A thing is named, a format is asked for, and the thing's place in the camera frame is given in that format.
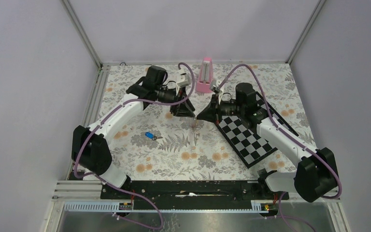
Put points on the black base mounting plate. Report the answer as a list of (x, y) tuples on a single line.
[(234, 195)]

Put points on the floral patterned table mat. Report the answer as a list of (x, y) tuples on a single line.
[(174, 157)]

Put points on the pink metronome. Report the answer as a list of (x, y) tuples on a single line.
[(205, 76)]

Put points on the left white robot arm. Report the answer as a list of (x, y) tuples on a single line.
[(90, 144)]

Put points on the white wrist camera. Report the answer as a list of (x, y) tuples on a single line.
[(219, 91), (182, 80)]

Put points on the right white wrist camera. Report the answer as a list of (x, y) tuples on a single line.
[(219, 91)]

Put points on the black white chessboard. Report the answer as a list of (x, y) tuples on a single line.
[(249, 146)]

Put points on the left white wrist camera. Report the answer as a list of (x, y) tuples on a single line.
[(182, 80)]

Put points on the blue tagged key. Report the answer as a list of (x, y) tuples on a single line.
[(152, 136)]

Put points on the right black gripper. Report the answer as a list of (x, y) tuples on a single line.
[(213, 112)]

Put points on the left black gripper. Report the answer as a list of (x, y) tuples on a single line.
[(184, 108)]

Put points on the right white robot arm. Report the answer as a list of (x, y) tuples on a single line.
[(316, 171)]

